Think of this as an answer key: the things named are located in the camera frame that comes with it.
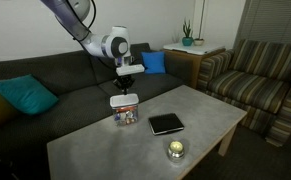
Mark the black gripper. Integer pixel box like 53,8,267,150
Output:
113,75,135,95

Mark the white square container lid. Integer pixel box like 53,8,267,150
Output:
110,93,139,108

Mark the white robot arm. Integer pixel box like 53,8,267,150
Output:
40,0,134,94

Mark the clear plastic storage container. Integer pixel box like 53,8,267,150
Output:
112,105,138,126

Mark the small white bowl planter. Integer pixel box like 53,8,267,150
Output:
194,38,204,46

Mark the orange packet in container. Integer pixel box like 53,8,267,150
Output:
116,106,136,113

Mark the blue throw pillow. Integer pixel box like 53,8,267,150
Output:
141,51,166,74

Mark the black notebook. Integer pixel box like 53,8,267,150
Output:
148,113,184,135

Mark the wooden side table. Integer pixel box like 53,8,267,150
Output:
164,48,225,89

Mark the grey top coffee table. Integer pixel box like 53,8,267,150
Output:
47,85,246,180

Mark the teal plant pot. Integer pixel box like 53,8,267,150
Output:
182,37,194,46

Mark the silver tin candle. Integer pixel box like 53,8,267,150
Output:
167,141,184,159

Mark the teal throw pillow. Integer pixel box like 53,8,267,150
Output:
0,74,58,115

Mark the striped armchair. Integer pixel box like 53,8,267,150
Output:
197,39,291,147

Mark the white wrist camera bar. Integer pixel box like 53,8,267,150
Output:
116,64,145,76

